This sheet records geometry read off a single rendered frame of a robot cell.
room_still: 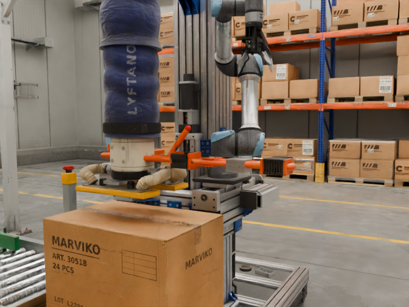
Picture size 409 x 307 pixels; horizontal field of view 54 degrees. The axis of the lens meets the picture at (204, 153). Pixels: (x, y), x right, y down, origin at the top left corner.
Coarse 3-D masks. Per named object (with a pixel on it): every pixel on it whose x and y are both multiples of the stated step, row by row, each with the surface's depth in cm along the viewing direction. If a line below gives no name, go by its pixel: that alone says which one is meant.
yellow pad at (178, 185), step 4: (160, 184) 161; (164, 184) 160; (168, 184) 159; (172, 184) 159; (176, 184) 161; (180, 184) 161; (184, 184) 162; (152, 188) 162; (156, 188) 161; (160, 188) 160; (164, 188) 159; (168, 188) 158; (172, 188) 157; (176, 188) 157; (180, 188) 160
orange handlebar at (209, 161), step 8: (104, 152) 166; (160, 152) 181; (144, 160) 153; (152, 160) 151; (160, 160) 149; (168, 160) 147; (192, 160) 142; (200, 160) 141; (208, 160) 139; (216, 160) 138; (224, 160) 136; (256, 168) 130; (288, 168) 125
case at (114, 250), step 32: (64, 224) 154; (96, 224) 150; (128, 224) 150; (160, 224) 149; (192, 224) 149; (64, 256) 155; (96, 256) 146; (128, 256) 139; (160, 256) 132; (192, 256) 144; (64, 288) 157; (96, 288) 148; (128, 288) 140; (160, 288) 133; (192, 288) 145
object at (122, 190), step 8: (96, 184) 158; (104, 184) 155; (128, 184) 148; (96, 192) 151; (104, 192) 149; (112, 192) 147; (120, 192) 145; (128, 192) 143; (136, 192) 143; (144, 192) 143; (152, 192) 144
